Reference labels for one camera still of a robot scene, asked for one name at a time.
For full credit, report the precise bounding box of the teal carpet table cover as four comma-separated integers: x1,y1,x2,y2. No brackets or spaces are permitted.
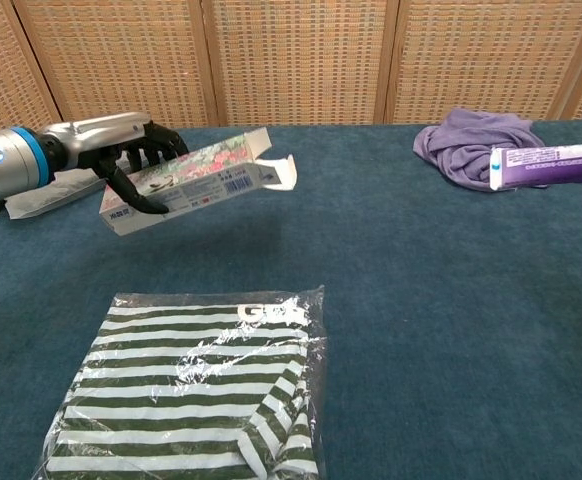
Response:
0,118,582,480

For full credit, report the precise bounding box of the floral toothpaste carton box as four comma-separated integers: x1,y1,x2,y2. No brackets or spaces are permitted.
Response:
98,126,298,237

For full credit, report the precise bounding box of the crumpled purple cloth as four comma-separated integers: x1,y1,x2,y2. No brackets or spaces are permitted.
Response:
413,108,547,193

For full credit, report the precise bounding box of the grey fabric in clear bag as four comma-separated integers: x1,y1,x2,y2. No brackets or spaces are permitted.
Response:
5,169,108,221

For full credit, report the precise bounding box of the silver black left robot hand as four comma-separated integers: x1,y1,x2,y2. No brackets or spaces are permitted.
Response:
44,112,190,216

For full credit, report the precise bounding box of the green striped shirt in bag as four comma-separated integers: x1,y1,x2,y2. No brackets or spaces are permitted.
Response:
30,284,330,480

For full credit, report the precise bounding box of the purple toothpaste tube white cap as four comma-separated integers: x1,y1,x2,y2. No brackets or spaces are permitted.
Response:
488,141,582,191

